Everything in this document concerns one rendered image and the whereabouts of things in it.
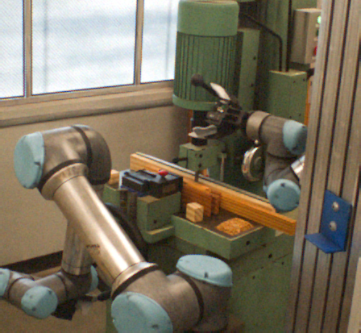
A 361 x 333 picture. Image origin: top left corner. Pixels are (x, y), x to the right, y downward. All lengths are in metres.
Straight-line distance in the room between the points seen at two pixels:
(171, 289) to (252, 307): 0.91
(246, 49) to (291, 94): 0.19
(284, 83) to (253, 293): 0.66
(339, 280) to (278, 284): 1.08
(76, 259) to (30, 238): 1.80
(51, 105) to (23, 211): 0.53
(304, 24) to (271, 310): 0.92
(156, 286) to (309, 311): 0.30
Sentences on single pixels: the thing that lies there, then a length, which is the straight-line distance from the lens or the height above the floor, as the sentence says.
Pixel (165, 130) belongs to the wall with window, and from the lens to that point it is 3.85.
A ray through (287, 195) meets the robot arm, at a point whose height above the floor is 1.14.
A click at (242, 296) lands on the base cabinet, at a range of 2.25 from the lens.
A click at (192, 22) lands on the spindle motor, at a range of 2.06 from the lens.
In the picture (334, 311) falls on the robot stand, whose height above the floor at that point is 1.07.
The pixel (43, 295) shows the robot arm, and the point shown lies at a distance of 1.78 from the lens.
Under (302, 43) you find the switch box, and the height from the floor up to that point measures 1.38.
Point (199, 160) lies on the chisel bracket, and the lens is 2.18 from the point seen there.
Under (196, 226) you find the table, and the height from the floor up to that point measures 0.90.
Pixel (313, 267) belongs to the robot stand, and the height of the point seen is 1.12.
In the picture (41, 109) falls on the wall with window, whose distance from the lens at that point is 3.42.
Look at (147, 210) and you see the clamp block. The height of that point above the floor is 0.94.
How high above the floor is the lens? 1.72
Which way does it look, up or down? 18 degrees down
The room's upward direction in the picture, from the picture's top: 3 degrees clockwise
